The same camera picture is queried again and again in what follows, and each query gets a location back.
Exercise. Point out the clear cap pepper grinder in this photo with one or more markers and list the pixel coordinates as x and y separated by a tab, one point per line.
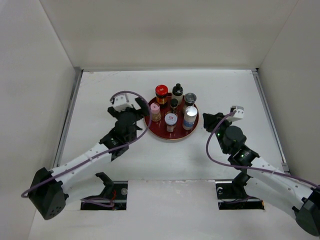
189	100

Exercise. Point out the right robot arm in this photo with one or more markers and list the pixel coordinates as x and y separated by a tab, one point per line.
297	197

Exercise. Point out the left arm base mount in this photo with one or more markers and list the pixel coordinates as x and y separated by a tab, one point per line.
113	196

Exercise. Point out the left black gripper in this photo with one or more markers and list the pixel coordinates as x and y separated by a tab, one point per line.
140	113

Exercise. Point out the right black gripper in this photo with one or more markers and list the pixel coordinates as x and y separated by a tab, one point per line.
210	121

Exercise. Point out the blue label silver cap bottle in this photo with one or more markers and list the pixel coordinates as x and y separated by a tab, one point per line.
190	115

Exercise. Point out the red lid sauce jar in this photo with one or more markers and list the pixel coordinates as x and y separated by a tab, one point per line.
161	92

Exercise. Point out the black lid spice bottle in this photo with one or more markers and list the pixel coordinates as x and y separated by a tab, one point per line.
173	106

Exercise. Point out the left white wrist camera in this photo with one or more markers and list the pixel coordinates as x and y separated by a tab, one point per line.
120	102

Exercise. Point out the red round tray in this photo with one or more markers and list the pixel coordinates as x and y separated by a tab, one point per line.
159	128

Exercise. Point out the dark jar white lid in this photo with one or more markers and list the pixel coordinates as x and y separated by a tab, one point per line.
170	121

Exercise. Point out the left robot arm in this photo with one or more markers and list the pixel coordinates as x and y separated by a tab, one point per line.
83	178

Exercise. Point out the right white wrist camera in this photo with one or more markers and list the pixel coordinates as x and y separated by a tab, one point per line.
238	113

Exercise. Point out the pink lid spice bottle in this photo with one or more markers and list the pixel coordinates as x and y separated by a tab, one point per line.
155	112

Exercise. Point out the black knob salt grinder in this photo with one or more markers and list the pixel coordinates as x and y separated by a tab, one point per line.
177	93

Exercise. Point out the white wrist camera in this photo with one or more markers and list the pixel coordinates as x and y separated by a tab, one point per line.
238	113
120	102

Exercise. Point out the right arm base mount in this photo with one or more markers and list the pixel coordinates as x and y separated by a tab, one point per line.
231	194

